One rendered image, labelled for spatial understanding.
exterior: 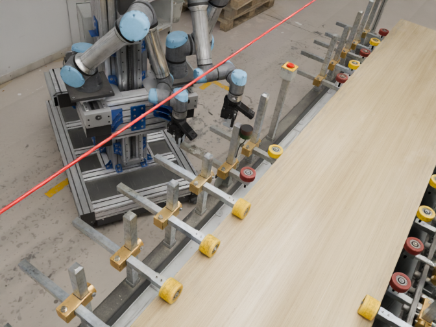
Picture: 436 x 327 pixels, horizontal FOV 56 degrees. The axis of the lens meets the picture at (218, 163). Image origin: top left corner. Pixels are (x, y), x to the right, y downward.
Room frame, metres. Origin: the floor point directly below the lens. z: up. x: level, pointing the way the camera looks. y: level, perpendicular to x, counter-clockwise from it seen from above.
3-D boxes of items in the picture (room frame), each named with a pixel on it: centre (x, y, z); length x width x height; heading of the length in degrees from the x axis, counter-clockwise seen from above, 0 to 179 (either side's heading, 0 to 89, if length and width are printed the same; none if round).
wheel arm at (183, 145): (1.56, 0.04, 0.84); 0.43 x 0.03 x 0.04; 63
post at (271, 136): (2.00, -0.30, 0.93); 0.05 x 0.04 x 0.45; 153
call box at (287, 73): (2.00, -0.30, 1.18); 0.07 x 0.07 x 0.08; 63
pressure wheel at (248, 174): (1.46, -0.16, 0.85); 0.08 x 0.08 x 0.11
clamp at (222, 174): (1.53, -0.06, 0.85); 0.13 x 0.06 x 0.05; 153
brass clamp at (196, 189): (1.31, 0.06, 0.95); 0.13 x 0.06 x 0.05; 153
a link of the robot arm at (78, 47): (1.77, 0.75, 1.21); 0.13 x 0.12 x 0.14; 2
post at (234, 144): (1.55, -0.07, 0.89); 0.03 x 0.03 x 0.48; 63
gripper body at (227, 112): (1.73, -0.02, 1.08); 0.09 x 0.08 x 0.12; 82
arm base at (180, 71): (2.04, 0.33, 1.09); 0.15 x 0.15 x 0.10
